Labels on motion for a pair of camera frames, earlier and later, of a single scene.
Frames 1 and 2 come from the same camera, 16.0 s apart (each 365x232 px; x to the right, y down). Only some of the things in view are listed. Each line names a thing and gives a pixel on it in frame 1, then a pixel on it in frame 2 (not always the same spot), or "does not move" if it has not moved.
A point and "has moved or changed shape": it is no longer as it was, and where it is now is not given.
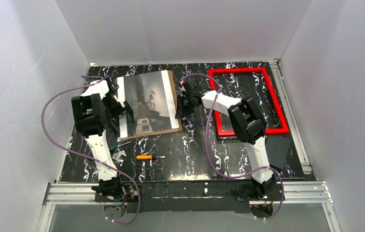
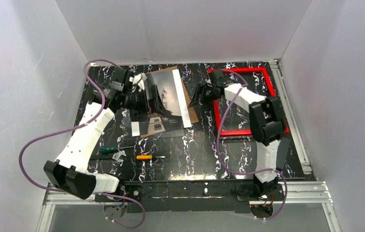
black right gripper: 184,100 -> 205,94
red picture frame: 273,95 does not move
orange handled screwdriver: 148,157 does not move
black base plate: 188,196 does not move
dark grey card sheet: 277,148 does not move
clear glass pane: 148,95 has moved or changed shape
